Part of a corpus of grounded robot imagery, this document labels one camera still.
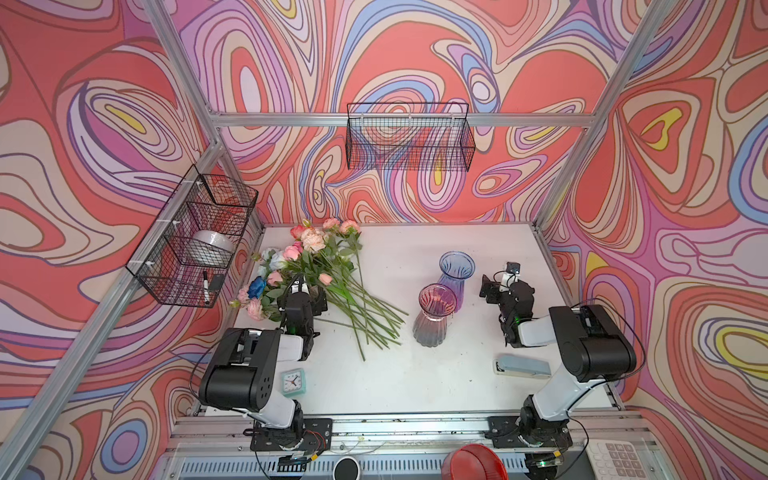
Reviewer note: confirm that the black marker pen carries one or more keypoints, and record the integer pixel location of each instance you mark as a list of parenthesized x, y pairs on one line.
[(206, 292)]

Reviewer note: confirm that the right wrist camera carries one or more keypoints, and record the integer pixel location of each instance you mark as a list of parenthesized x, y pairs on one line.
[(511, 274)]

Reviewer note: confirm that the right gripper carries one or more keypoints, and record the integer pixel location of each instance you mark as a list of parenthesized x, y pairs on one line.
[(495, 291)]

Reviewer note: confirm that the white tape roll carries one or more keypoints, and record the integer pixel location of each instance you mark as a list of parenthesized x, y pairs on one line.
[(216, 241)]

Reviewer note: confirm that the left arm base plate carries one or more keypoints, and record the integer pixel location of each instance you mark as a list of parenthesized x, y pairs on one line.
[(313, 435)]

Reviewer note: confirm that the red emergency stop button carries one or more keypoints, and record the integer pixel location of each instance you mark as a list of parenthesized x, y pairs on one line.
[(473, 462)]

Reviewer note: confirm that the pink glass vase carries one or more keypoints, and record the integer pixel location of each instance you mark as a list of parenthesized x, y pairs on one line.
[(437, 304)]

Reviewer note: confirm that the white calculator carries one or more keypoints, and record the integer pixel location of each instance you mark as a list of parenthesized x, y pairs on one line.
[(615, 460)]

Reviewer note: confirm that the black wire basket back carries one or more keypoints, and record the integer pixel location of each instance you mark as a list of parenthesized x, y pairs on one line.
[(409, 136)]

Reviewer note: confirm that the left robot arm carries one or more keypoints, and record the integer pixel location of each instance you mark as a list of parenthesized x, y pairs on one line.
[(242, 377)]

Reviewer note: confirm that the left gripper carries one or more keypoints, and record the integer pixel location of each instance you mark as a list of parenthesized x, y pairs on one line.
[(302, 299)]

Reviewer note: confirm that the small teal alarm clock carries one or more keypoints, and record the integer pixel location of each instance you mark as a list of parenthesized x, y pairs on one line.
[(293, 383)]

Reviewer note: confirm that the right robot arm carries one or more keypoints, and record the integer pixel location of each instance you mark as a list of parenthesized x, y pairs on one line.
[(593, 351)]

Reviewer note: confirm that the black wire basket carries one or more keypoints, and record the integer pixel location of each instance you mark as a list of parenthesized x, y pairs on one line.
[(168, 263), (409, 136)]

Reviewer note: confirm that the blue rose stem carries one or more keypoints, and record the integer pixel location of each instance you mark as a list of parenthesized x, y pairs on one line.
[(256, 288)]

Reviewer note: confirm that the blue purple glass vase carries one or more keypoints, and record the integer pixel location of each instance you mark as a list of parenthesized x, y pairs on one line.
[(456, 268)]

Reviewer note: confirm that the black wire basket left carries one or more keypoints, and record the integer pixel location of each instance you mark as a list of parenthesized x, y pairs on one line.
[(168, 263)]

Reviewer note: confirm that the pile of artificial flowers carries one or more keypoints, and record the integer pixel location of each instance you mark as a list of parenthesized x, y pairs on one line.
[(327, 258)]

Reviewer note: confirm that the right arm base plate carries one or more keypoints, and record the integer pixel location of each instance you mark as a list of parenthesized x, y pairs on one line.
[(515, 432)]

